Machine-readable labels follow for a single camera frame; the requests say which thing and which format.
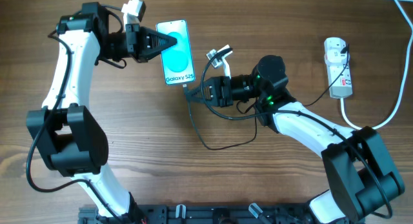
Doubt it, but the blue screen Galaxy smartphone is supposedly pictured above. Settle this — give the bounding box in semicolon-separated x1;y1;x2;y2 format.
156;19;196;85

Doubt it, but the black USB charging cable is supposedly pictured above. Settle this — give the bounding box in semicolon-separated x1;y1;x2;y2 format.
182;43;352;151

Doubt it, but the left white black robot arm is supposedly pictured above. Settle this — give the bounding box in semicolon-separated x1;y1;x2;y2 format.
26;0;177;223

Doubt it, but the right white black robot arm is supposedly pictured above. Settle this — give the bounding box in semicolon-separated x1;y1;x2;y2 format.
184;55;405;223

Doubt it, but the white USB charger plug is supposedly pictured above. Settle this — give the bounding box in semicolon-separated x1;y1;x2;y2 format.
324;46;348;66

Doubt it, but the white power strip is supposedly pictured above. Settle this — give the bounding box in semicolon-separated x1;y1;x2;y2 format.
324;37;352;99

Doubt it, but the left black camera cable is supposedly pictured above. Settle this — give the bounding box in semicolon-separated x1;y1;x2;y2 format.
25;4;130;224

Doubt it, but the black camera cable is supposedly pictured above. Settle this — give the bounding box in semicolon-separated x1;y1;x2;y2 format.
199;48;394;220
25;4;130;224

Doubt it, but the white power strip cord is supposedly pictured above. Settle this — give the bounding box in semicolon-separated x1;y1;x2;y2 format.
339;0;413;131

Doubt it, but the right black camera cable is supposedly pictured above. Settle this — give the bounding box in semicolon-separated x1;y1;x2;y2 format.
199;48;394;220

